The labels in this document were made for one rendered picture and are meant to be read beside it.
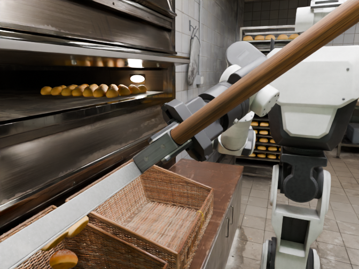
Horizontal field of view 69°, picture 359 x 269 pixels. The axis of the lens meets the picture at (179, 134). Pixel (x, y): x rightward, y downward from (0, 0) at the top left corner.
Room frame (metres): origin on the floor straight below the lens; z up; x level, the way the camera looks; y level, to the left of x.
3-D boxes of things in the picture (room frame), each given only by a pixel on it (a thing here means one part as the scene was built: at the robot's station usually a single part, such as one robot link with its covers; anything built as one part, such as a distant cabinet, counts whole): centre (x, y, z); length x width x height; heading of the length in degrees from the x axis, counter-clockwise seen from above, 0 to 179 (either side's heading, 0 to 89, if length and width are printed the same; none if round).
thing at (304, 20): (0.81, -0.39, 1.47); 0.10 x 0.07 x 0.09; 65
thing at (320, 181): (0.84, -0.41, 0.98); 0.14 x 0.13 x 0.12; 69
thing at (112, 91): (1.89, 0.59, 1.21); 0.61 x 0.48 x 0.06; 69
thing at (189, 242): (1.10, 0.13, 0.72); 0.56 x 0.49 x 0.28; 160
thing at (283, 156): (0.90, -0.43, 1.01); 0.28 x 0.13 x 0.18; 159
